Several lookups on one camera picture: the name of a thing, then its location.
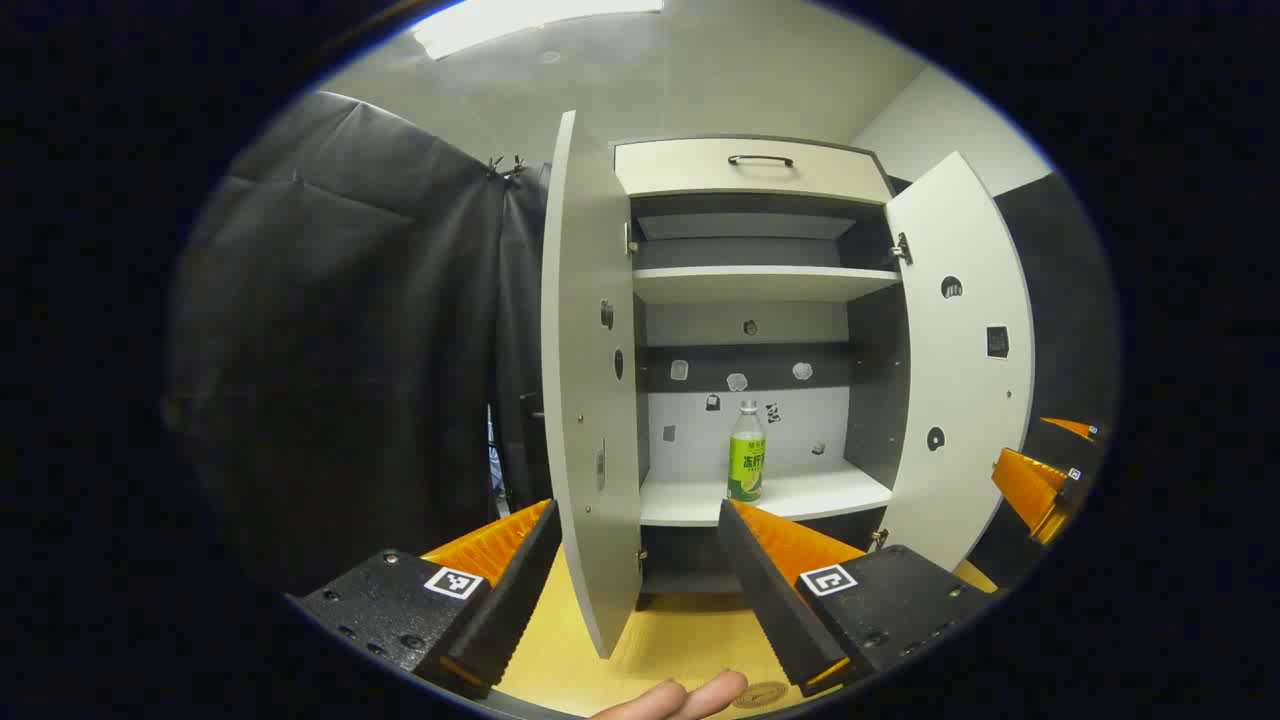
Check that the grey and white cabinet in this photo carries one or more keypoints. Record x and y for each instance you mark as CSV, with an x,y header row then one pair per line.
x,y
870,380

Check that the white cabinet drawer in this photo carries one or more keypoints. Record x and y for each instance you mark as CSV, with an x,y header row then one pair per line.
x,y
680,170

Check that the green label drink bottle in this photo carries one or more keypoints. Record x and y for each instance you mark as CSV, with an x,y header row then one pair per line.
x,y
745,470

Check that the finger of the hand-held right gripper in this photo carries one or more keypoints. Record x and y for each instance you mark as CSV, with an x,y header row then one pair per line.
x,y
1070,428
1030,485

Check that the white cabinet door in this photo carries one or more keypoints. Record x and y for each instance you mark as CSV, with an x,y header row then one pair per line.
x,y
960,400
585,400

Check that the round tan coaster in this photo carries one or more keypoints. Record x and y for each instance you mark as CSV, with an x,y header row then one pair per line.
x,y
760,695

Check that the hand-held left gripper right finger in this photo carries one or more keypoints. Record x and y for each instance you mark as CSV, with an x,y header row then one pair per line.
x,y
770,600

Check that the white cabinet shelf board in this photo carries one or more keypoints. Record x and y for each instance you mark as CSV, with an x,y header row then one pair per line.
x,y
750,285

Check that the white and blue item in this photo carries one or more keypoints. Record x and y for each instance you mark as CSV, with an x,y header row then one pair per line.
x,y
494,460

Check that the ceiling light panel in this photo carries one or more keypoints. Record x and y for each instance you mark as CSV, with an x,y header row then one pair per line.
x,y
520,20

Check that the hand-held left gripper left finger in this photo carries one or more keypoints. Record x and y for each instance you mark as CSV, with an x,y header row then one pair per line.
x,y
510,610

